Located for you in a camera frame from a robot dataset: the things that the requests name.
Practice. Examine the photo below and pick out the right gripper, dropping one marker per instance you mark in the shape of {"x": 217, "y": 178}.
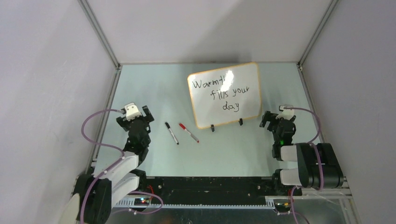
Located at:
{"x": 267, "y": 116}

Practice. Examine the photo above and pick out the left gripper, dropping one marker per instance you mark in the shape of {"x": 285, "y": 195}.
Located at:
{"x": 145, "y": 120}

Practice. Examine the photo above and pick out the black whiteboard marker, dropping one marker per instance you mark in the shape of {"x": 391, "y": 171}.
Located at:
{"x": 171, "y": 132}

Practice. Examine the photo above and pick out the red capped marker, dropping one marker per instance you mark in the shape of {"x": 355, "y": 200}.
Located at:
{"x": 192, "y": 135}

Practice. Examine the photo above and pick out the yellow framed whiteboard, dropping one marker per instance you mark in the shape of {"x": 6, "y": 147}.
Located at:
{"x": 225, "y": 95}

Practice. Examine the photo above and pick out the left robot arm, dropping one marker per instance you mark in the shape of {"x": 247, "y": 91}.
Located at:
{"x": 99, "y": 193}

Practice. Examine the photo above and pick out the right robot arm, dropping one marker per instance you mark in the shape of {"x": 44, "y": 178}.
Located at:
{"x": 317, "y": 165}

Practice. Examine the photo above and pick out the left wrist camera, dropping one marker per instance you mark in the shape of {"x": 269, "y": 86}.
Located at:
{"x": 131, "y": 111}

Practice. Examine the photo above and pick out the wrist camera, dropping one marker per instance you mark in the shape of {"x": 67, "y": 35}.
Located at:
{"x": 286, "y": 112}
{"x": 131, "y": 111}

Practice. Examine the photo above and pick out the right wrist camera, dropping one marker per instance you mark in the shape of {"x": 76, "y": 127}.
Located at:
{"x": 286, "y": 112}

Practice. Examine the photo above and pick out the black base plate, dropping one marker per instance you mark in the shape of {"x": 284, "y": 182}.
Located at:
{"x": 215, "y": 191}

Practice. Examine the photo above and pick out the aluminium frame rail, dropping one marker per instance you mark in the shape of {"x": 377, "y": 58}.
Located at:
{"x": 99, "y": 32}

